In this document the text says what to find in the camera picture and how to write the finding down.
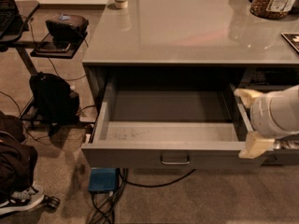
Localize seated person dark clothes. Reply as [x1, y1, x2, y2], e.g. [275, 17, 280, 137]
[0, 112, 37, 203]

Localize black floor cable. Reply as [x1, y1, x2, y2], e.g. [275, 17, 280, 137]
[88, 167, 197, 224]

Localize jar of nuts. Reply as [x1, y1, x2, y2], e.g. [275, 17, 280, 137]
[250, 0, 296, 20]

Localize black pouch on tray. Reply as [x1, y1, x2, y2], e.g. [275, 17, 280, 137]
[46, 13, 89, 39]

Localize black white sneaker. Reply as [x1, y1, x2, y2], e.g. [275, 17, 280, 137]
[0, 182, 44, 216]

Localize black tray shelf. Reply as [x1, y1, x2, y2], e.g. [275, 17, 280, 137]
[30, 32, 88, 59]

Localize smartphone on tray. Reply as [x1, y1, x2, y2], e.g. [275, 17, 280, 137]
[36, 42, 71, 53]

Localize black backpack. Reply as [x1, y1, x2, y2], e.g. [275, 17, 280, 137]
[29, 72, 79, 136]

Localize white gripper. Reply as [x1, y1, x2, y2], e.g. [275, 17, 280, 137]
[234, 88, 288, 159]

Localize chair caster wheel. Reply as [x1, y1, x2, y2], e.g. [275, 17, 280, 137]
[44, 195, 61, 209]

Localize black laptop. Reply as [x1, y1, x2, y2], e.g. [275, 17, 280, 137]
[0, 0, 19, 37]

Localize dark framed card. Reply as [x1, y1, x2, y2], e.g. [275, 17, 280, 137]
[281, 33, 299, 53]

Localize black side desk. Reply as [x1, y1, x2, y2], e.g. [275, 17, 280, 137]
[0, 0, 39, 76]

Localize blue white electronic box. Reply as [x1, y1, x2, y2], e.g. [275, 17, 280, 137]
[88, 168, 118, 193]

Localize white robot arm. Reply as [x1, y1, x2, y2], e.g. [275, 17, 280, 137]
[234, 86, 299, 159]

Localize grey drawer cabinet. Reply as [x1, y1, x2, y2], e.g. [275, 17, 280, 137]
[81, 0, 299, 166]

